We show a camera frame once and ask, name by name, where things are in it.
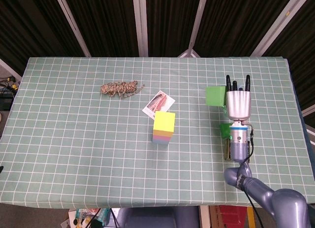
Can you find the small green toy block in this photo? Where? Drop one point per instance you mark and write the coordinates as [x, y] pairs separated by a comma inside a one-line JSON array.
[[224, 130]]

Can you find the green checked tablecloth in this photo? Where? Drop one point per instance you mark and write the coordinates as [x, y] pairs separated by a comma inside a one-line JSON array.
[[73, 139]]

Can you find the yellow foam cube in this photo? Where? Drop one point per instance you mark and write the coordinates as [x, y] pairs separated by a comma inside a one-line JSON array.
[[163, 120]]

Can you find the dark brown curtain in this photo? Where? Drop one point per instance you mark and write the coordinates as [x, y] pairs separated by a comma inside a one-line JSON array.
[[110, 21]]

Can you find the black luncheon meat tin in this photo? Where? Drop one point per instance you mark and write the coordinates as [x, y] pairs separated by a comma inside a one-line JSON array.
[[227, 151]]

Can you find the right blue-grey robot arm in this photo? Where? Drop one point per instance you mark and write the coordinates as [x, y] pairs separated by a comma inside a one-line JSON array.
[[238, 139]]

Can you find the black electronics box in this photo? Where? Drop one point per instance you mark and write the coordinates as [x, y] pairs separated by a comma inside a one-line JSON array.
[[5, 101]]

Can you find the blue foam cube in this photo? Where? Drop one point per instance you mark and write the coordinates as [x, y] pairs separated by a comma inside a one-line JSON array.
[[160, 142]]

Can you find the pink foam cube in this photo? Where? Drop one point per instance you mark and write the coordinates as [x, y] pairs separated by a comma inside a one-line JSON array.
[[161, 138]]

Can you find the blue-grey robot torso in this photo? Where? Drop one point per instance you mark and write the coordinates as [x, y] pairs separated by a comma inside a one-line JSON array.
[[157, 218]]

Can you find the brown cardboard box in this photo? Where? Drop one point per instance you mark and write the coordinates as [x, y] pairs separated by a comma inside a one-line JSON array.
[[215, 217]]

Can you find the white frame post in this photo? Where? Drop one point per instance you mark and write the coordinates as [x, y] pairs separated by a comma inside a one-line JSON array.
[[72, 23], [281, 16], [198, 16], [140, 23]]

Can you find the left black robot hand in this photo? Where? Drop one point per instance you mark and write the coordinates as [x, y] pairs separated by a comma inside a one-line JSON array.
[[1, 169]]

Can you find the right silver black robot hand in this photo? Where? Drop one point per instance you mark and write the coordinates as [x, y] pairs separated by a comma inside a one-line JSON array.
[[238, 105]]

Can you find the white photo card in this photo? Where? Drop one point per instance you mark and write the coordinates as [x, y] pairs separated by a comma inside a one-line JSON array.
[[160, 102]]

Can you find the green foam cube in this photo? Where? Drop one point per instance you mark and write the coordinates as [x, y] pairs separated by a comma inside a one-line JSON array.
[[215, 96]]

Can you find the red plastic bin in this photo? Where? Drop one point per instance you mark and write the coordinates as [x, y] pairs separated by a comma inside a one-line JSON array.
[[233, 215]]

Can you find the teal snack bag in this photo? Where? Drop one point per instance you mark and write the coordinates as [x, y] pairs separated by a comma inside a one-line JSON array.
[[102, 214]]

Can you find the white table leg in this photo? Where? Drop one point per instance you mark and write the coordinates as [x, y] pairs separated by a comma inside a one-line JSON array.
[[203, 217]]

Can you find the yellow strip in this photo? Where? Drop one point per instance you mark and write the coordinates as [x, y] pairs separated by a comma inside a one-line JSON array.
[[249, 218]]

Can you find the white frame bar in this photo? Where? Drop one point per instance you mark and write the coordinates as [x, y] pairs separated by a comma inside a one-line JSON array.
[[310, 130], [9, 68], [308, 111]]

